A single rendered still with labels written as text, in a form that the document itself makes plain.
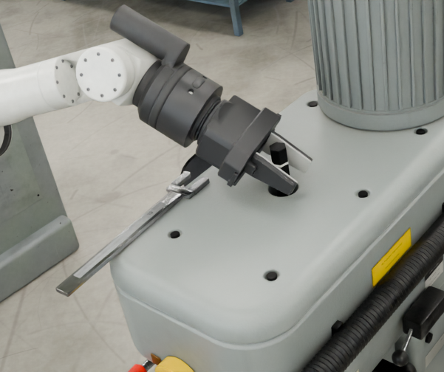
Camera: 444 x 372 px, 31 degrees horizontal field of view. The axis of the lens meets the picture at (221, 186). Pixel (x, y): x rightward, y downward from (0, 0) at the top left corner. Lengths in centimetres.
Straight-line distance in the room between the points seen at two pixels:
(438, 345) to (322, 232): 42
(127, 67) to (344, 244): 32
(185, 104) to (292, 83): 432
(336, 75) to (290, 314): 36
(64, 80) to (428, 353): 66
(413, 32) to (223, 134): 26
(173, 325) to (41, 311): 301
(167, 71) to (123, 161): 383
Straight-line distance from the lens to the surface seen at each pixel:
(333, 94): 107
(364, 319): 91
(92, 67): 94
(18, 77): 104
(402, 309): 109
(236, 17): 595
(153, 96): 94
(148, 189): 445
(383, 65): 102
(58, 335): 372
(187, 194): 98
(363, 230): 91
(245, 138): 93
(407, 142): 104
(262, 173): 94
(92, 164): 481
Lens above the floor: 245
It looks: 34 degrees down
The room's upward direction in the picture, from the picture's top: 11 degrees counter-clockwise
